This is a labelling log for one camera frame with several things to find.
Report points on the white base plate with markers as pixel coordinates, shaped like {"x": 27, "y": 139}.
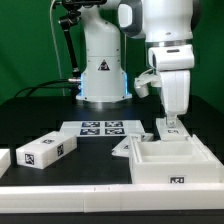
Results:
{"x": 102, "y": 128}

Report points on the white cabinet top block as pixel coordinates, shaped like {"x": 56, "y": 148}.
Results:
{"x": 46, "y": 150}

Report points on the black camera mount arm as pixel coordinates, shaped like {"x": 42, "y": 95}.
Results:
{"x": 72, "y": 17}

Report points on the white U-shaped obstacle frame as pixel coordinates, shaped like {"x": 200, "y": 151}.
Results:
{"x": 106, "y": 198}

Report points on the white cabinet door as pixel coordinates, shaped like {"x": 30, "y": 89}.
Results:
{"x": 166, "y": 133}
{"x": 122, "y": 149}

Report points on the white cabinet body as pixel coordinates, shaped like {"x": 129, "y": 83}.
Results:
{"x": 173, "y": 162}

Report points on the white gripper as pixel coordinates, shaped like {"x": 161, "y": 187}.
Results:
{"x": 175, "y": 87}

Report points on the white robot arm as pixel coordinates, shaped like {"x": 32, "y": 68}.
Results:
{"x": 166, "y": 26}

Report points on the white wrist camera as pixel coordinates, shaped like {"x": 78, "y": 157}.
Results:
{"x": 146, "y": 78}

